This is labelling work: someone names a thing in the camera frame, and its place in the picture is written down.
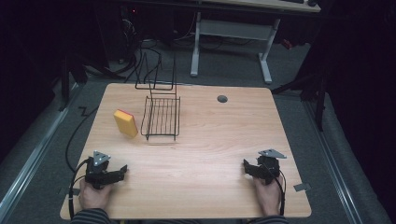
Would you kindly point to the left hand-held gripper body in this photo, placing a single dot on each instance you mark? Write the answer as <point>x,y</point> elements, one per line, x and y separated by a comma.
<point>98,172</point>

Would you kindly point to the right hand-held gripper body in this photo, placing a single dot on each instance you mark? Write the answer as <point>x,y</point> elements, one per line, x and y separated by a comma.
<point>268,168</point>

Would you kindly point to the yellow sponge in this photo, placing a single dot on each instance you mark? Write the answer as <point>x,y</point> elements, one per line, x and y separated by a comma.
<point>125,123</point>

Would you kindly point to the person's left hand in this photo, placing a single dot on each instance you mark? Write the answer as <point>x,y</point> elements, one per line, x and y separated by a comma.
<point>93,197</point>

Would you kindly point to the person's right hand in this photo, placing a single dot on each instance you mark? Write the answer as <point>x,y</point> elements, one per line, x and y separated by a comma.
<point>268,197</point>

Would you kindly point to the grey tape piece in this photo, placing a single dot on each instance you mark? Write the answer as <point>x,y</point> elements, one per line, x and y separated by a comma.
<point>302,187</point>

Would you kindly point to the black metal stand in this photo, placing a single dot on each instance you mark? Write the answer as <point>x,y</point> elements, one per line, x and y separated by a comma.
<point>65,84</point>
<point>319,93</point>

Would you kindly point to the small red object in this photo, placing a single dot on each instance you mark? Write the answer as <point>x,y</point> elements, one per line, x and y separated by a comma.
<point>287,44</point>

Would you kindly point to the white-legged desk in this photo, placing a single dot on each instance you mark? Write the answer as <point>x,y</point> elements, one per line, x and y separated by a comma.
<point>233,29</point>

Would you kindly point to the black computer mouse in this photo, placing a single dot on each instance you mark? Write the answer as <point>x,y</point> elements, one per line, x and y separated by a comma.
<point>312,2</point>

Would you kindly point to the metal floor rail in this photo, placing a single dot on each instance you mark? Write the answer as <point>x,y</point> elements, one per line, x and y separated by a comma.
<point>334,165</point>
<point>34,152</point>

